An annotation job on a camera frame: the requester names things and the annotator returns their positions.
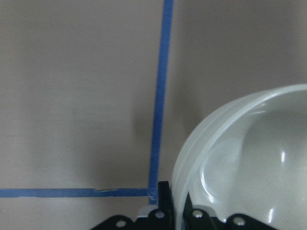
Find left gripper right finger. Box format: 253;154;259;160
183;194;222;230

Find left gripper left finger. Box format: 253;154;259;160
93;181;175;230

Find white ceramic bowl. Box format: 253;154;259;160
171;84;307;230

